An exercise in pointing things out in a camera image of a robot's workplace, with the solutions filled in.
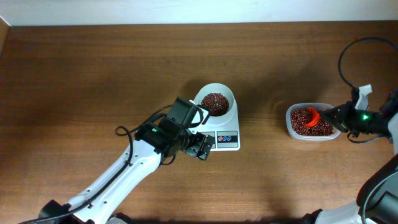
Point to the clear plastic bean container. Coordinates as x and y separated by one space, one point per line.
318 107

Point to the white digital kitchen scale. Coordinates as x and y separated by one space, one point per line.
224 129

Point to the white round bowl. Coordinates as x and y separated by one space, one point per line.
215 88

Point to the beans in white bowl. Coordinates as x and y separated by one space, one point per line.
216 103

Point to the red adzuki beans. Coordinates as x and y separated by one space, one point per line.
301 116

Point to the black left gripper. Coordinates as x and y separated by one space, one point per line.
195 144

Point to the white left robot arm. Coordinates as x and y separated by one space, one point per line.
148 148

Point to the orange plastic scoop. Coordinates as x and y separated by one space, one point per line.
315 117

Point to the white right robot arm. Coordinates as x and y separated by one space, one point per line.
376 201

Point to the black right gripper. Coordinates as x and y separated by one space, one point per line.
344 117

